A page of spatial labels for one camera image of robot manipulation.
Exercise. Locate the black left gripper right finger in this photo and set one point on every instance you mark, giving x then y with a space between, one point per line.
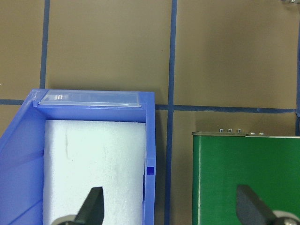
250 209

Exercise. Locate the green conveyor belt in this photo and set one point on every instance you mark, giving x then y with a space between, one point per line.
270 165

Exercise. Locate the white foam pad left bin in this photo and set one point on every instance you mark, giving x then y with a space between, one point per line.
80 155

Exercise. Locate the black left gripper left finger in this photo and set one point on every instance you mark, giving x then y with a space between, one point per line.
92 210

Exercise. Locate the blue left plastic bin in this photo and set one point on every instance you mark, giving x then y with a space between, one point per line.
22 145

